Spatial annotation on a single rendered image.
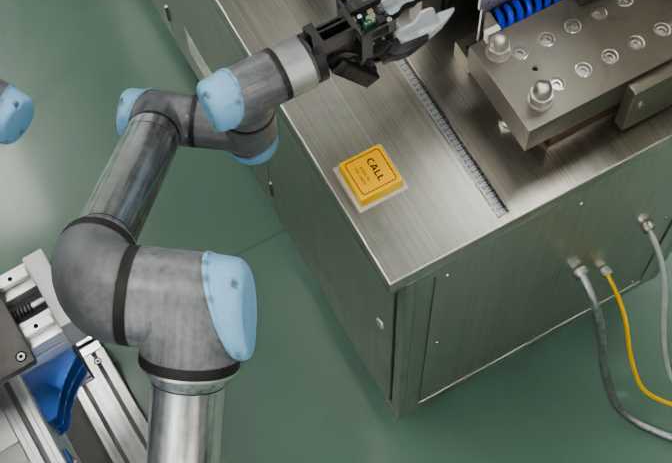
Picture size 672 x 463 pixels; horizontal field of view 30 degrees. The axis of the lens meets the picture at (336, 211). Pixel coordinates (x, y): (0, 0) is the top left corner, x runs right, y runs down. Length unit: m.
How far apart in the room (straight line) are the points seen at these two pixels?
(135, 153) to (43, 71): 1.48
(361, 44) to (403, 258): 0.33
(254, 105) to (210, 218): 1.22
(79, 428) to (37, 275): 0.57
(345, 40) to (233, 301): 0.44
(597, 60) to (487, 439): 1.07
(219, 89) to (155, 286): 0.34
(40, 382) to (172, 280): 0.68
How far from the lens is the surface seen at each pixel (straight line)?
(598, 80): 1.81
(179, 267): 1.39
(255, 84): 1.63
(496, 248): 1.92
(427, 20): 1.70
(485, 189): 1.85
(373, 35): 1.67
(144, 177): 1.60
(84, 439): 2.49
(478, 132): 1.90
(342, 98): 1.92
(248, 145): 1.72
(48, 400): 2.02
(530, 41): 1.83
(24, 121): 1.72
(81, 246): 1.45
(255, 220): 2.82
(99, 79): 3.04
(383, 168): 1.83
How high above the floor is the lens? 2.57
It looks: 66 degrees down
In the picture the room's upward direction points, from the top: 4 degrees counter-clockwise
